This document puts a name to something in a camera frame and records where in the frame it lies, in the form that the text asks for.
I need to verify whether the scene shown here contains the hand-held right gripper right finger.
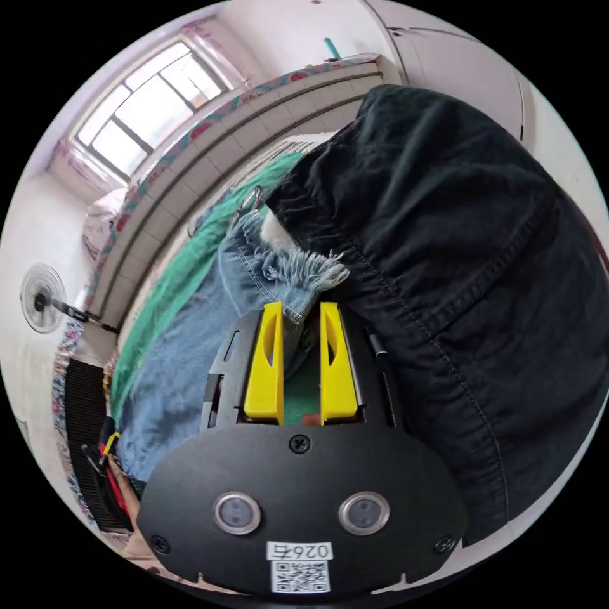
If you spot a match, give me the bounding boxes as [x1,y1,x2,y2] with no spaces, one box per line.
[319,301,357,426]

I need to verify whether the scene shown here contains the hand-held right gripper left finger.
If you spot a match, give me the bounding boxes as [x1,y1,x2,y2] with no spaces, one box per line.
[243,300,286,426]

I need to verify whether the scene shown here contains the blue jeans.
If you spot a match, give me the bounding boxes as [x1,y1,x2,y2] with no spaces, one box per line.
[115,208,351,482]

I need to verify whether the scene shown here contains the pile of clothes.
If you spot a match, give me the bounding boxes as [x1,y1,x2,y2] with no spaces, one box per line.
[260,84,609,547]

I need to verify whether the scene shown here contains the pink rolled blanket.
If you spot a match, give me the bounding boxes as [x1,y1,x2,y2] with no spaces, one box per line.
[82,187,130,261]

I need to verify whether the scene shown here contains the fan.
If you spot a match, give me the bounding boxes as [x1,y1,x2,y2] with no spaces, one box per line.
[20,262,121,335]

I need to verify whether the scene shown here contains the window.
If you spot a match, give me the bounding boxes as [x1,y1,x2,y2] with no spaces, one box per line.
[71,40,230,183]

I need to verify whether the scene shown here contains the white cupboard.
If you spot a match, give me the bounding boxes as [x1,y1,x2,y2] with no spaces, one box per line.
[365,0,530,143]

